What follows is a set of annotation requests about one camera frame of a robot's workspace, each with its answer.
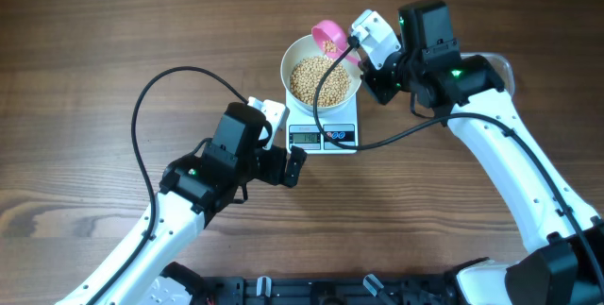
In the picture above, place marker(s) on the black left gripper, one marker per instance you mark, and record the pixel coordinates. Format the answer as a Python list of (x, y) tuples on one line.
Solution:
[(276, 176)]

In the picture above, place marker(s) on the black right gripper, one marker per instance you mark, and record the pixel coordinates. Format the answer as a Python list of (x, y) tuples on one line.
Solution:
[(372, 78)]

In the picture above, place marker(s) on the pink plastic scoop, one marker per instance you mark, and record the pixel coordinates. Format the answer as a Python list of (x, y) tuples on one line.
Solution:
[(329, 30)]

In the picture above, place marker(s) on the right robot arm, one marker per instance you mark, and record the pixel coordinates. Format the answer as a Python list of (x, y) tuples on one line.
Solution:
[(562, 234)]

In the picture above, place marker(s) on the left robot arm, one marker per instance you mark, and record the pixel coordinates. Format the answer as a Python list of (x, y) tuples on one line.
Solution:
[(193, 189)]

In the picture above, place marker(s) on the soybeans in scoop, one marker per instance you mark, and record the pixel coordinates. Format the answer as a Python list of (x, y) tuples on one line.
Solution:
[(329, 47)]

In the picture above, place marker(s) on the white bowl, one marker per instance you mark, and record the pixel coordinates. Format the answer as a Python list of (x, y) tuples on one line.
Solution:
[(302, 67)]

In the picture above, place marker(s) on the clear plastic container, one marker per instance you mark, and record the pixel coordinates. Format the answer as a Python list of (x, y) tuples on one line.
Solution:
[(501, 65)]

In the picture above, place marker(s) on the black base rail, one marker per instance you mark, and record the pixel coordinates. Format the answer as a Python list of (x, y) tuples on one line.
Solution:
[(371, 289)]

